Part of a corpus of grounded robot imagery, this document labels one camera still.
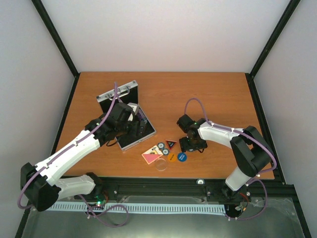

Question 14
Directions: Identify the purple poker chip stack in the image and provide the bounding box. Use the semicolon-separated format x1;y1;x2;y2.
137;110;146;121

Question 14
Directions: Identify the aluminium poker case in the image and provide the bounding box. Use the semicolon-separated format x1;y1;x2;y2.
97;80;156;151

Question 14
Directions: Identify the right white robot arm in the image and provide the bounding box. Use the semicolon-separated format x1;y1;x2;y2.
176;114;274;200

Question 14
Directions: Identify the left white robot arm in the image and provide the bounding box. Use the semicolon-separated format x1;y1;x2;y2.
20;102;141;212

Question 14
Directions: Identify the blue small blind button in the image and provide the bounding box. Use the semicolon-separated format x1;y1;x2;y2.
177;152;187;162

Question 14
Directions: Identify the triangular all in button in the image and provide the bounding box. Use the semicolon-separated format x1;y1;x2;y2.
166;140;177;150

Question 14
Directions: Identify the orange big blind button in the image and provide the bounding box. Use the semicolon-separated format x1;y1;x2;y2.
167;153;177;163

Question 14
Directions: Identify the pink yellow card deck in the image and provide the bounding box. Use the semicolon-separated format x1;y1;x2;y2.
142;145;163;165

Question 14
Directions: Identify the clear round dealer button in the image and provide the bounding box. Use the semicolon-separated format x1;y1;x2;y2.
155;158;168;171

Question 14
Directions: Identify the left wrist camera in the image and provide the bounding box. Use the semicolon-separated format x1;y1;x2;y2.
127;103;139;121

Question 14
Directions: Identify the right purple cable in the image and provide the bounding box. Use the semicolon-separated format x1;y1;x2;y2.
184;98;277;221

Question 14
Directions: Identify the purple cable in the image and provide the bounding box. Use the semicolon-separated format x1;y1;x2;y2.
17;81;129;227
184;98;277;221

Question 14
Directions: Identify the black aluminium frame rail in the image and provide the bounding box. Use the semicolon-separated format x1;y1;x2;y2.
32;175;298;204

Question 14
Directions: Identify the light blue cable duct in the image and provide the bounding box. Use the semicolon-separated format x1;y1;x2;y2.
48;201;225;216

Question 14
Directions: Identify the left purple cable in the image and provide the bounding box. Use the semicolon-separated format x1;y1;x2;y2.
17;81;129;227

